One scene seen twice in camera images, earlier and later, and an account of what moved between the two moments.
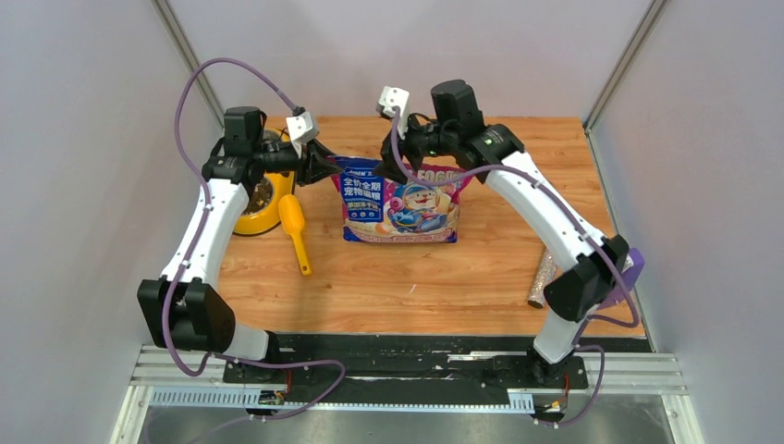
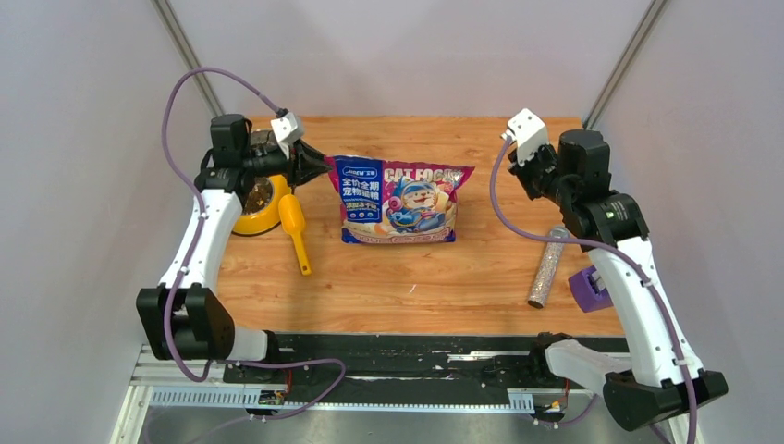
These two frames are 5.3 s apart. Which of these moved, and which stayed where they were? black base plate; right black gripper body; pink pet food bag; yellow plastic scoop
Moved: right black gripper body
Stayed: yellow plastic scoop; pink pet food bag; black base plate
